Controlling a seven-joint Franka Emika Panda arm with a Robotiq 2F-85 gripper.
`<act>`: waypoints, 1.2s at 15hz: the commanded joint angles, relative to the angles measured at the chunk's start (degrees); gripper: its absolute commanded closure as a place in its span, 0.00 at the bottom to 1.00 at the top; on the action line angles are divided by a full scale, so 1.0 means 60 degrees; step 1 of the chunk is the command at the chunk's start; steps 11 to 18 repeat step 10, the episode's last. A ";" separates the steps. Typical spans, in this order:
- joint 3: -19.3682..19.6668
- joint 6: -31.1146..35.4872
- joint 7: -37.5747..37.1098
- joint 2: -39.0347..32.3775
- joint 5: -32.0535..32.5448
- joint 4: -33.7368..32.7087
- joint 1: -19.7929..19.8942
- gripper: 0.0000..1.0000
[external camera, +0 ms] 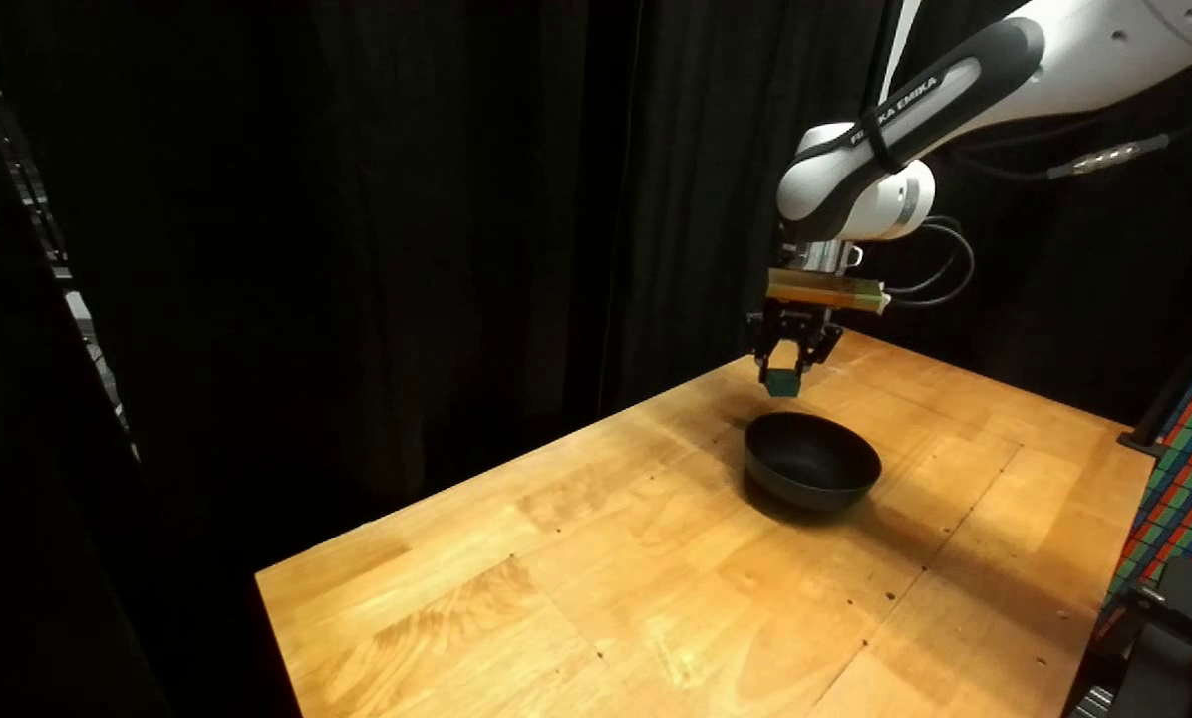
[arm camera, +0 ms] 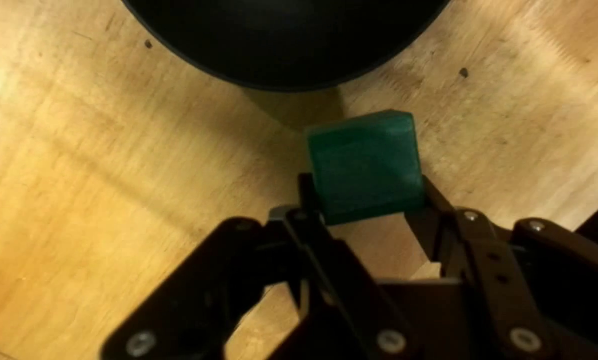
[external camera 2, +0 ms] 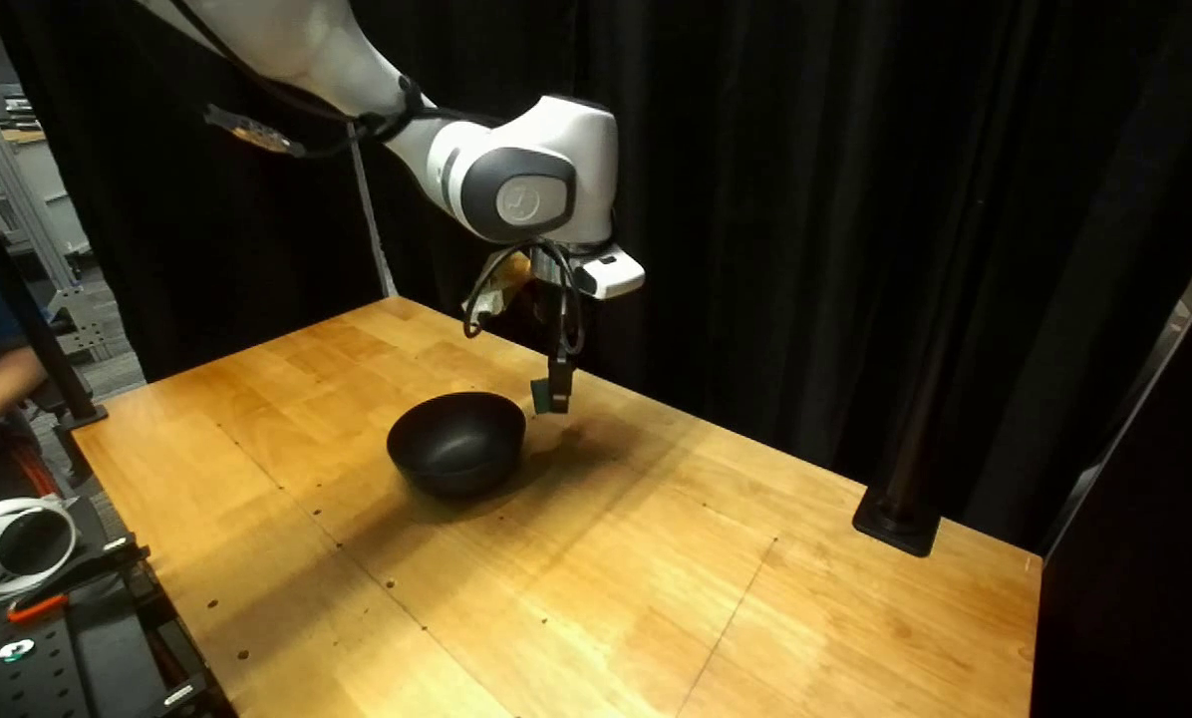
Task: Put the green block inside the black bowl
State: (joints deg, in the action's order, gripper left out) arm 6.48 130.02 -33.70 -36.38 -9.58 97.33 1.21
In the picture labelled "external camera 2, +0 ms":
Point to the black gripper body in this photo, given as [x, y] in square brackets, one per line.
[553, 281]

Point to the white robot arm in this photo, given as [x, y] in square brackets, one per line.
[315, 54]

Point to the person forearm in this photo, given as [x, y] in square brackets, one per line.
[3, 384]

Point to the black bowl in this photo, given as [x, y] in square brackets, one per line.
[459, 446]

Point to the white metal corner pole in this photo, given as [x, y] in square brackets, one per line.
[367, 213]

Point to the black curtain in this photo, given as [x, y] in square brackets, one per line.
[807, 201]

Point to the black pole with base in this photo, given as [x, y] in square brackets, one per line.
[918, 442]

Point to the black perforated board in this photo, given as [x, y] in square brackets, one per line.
[80, 659]

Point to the grey metal shelf rack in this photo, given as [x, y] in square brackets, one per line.
[25, 201]

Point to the white VR controller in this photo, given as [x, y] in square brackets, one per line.
[9, 546]

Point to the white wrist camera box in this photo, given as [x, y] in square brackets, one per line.
[613, 272]

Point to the black corner post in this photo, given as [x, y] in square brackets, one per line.
[37, 334]

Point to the grey metal frame bar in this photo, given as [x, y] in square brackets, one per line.
[1147, 381]

